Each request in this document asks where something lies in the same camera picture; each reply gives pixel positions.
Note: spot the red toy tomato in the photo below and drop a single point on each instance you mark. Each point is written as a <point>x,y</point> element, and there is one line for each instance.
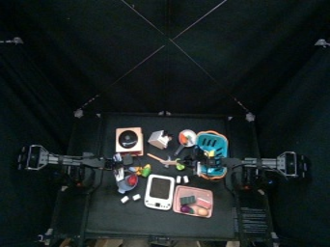
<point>133,180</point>

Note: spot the blue toy bowl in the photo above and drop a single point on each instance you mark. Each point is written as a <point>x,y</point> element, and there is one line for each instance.
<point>126,185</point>

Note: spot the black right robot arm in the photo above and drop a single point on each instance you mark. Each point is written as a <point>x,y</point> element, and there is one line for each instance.
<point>262,161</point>

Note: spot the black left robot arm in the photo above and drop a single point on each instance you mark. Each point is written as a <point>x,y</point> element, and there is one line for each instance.
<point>64,159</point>

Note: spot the pink toy stove with drawer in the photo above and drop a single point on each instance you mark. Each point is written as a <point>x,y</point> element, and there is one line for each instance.
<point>129,141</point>

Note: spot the green toy vegetable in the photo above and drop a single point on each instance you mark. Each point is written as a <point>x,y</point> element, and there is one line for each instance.
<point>181,166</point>

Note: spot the small yellow toy item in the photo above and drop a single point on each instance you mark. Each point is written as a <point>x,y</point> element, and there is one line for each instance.
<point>210,154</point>

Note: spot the yellow green toy corn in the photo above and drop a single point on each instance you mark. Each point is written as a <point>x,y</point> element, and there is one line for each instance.
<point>145,170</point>

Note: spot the orange toy food piece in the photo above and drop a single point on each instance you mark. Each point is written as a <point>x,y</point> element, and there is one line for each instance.
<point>185,138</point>

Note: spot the grey toy frying pan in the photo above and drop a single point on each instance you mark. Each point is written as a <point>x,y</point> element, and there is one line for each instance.
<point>189,137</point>

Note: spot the wooden toy spatula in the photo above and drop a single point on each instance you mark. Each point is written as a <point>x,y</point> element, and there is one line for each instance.
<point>157,158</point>

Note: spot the teal dish rack orange rim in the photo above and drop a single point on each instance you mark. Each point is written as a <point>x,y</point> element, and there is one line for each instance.
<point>217,143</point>

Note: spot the pink plastic tray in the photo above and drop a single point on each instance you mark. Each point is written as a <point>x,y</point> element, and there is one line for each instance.
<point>195,192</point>

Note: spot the white toy box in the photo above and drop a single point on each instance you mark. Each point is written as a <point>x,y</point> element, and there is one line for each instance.
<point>158,139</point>

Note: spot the white toy tablet dark screen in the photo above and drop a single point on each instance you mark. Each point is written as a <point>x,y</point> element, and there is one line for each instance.
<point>161,189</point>

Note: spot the dark green toy block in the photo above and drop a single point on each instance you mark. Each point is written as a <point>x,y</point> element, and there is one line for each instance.
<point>187,200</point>

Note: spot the red pink toy block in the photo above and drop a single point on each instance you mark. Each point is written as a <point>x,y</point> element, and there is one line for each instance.
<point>203,202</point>

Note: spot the purple toy eggplant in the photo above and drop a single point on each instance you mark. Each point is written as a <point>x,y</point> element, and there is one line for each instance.
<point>186,209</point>

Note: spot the orange yellow toy fruit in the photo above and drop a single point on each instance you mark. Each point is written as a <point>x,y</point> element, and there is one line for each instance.
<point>202,211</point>

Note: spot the white text warning label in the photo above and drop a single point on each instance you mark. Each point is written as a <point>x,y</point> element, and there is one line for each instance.
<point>253,220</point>

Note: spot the silver frame corner bracket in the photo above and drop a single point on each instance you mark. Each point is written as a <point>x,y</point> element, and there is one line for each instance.
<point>16,40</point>
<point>78,113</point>
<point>322,42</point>
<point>163,113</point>
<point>250,116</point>

